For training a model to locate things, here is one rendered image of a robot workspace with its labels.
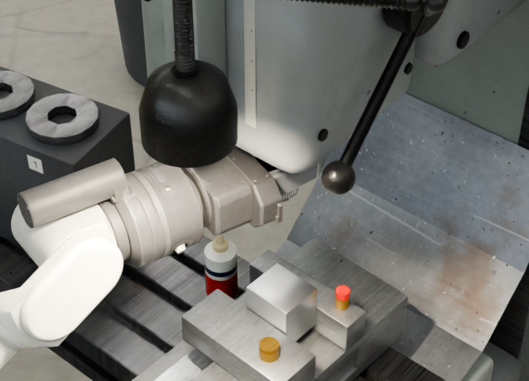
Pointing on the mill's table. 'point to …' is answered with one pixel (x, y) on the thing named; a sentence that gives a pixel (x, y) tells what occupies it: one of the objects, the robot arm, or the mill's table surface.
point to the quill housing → (297, 72)
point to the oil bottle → (221, 267)
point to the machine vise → (304, 268)
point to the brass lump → (268, 349)
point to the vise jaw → (243, 342)
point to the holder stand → (53, 137)
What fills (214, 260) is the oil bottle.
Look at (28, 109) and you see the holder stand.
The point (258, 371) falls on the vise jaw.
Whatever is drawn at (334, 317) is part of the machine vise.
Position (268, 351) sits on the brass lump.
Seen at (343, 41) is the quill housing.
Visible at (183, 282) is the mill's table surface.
